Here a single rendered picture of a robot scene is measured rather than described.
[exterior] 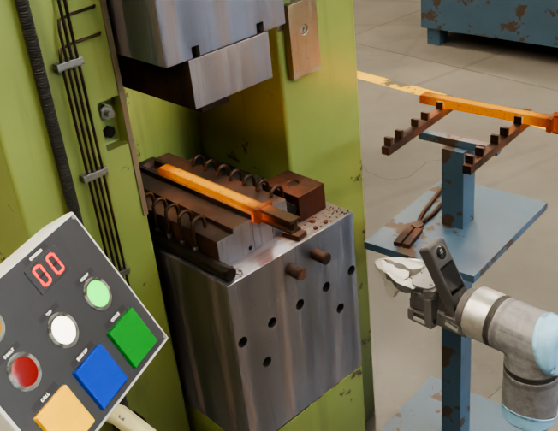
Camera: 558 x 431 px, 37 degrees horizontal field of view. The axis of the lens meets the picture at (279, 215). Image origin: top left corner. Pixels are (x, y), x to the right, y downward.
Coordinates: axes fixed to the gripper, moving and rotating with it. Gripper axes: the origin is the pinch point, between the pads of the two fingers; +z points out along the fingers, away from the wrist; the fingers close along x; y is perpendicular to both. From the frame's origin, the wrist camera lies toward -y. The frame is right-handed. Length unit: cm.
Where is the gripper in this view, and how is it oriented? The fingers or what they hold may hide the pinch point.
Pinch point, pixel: (381, 260)
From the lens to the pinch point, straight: 152.8
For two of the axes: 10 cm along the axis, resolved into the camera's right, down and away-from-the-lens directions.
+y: 0.9, 8.7, 4.9
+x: 7.1, -4.0, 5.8
